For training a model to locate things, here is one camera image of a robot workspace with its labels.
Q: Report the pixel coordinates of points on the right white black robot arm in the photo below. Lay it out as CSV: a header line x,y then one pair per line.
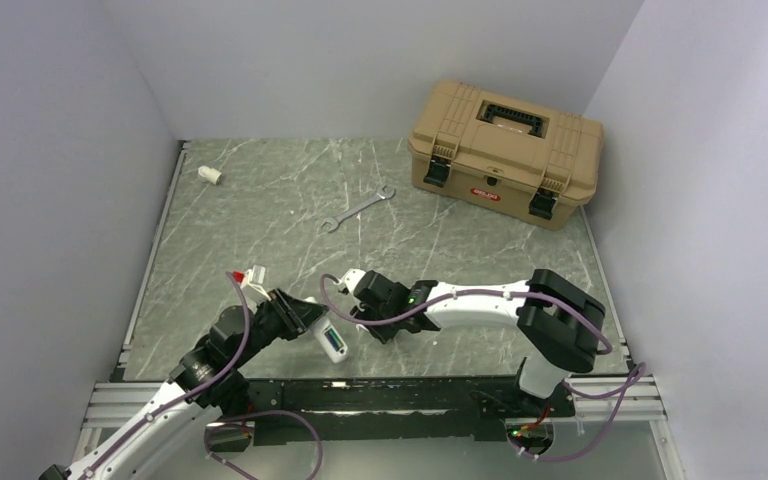
x,y
561,321

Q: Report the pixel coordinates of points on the silver open-end wrench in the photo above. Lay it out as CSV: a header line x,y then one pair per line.
x,y
331,224

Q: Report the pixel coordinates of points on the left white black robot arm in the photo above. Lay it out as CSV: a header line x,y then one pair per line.
x,y
205,387

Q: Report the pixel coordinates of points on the white remote battery cover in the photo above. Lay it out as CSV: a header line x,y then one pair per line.
x,y
209,175

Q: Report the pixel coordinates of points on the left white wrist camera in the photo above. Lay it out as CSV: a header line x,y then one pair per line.
x,y
252,278

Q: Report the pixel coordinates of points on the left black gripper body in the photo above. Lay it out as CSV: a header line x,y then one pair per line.
x,y
282,315

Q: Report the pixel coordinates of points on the blue AAA battery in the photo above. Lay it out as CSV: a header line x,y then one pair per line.
x,y
336,341

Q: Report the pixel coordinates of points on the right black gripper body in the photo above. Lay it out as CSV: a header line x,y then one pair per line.
x,y
362,310

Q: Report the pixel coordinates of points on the white remote control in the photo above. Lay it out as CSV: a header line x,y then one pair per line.
x,y
318,331

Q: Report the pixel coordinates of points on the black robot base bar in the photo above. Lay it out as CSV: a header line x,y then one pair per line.
x,y
483,408

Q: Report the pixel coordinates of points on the tan plastic toolbox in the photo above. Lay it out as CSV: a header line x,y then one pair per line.
x,y
527,161

